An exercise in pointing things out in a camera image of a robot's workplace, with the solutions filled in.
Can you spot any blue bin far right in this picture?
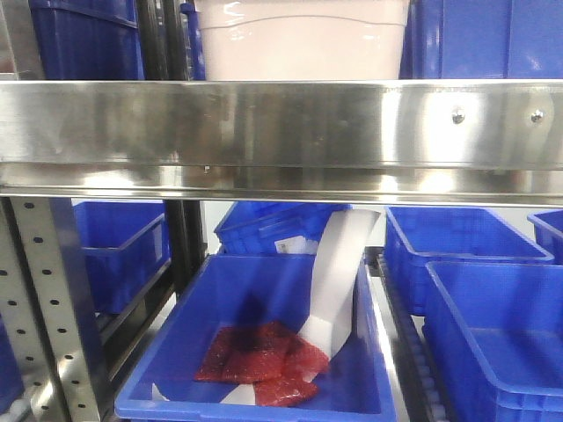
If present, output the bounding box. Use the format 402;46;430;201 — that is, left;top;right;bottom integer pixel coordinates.
527;209;563;265

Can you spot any blue bin back right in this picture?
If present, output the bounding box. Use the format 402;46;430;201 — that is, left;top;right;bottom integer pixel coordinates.
384;206;555;317

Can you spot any blue bin back centre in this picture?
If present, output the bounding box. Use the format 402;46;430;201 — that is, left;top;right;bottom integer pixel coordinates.
215;201;351;255

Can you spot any stainless steel shelf rail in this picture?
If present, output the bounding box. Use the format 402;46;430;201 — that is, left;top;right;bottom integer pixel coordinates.
1;79;562;207

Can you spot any white paper strip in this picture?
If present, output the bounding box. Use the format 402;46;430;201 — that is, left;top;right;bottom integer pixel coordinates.
173;209;379;404

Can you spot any white plastic storage bin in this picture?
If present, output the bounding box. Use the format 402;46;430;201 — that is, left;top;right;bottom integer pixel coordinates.
194;1;410;81

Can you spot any black shelf upright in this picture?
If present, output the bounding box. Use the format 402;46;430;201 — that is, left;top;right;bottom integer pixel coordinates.
135;0;208;295

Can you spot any blue bin upper left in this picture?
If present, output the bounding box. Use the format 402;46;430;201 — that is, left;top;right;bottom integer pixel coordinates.
28;1;144;80

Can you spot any blue bin upper right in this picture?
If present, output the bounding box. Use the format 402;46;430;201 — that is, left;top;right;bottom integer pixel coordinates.
399;1;562;79

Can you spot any blue bin front right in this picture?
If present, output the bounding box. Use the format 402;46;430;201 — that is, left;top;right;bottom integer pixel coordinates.
423;262;562;421

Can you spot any blue bin upper centre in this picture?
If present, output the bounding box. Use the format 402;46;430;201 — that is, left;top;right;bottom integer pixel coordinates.
180;1;206;81

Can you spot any blue bin with red bags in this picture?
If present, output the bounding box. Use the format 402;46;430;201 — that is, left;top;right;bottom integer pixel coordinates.
115;254;397;421

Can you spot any perforated steel shelf post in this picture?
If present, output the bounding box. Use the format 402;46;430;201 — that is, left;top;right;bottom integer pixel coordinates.
1;197;113;421

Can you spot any blue bin lower left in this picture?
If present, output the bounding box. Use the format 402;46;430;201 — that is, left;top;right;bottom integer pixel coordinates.
73;201;171;314

